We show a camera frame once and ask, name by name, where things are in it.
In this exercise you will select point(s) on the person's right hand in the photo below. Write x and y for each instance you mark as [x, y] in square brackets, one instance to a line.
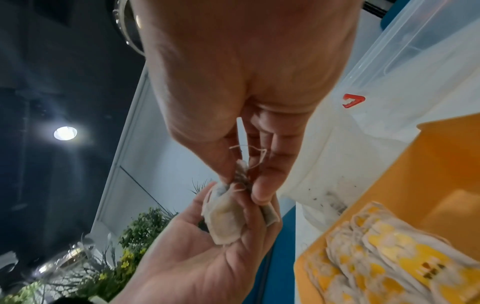
[243, 59]

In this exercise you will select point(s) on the person's left hand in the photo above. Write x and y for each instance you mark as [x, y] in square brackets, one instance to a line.
[195, 267]

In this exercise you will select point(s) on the bunch of tea bags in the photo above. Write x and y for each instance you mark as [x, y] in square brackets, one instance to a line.
[225, 219]

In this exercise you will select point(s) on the clear box with red latches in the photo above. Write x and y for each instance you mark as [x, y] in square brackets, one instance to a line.
[431, 74]

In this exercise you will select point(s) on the row of tea bags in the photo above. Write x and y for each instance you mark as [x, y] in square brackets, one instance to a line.
[393, 252]

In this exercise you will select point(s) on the yellow tray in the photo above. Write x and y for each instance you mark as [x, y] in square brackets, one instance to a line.
[431, 178]

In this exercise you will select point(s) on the green leafy plant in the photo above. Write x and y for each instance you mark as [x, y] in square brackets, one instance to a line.
[142, 231]

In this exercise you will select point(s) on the round metal ceiling lamp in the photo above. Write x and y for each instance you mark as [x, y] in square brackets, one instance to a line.
[125, 23]

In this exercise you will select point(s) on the round lit ceiling light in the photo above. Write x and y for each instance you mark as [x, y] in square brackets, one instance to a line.
[65, 133]

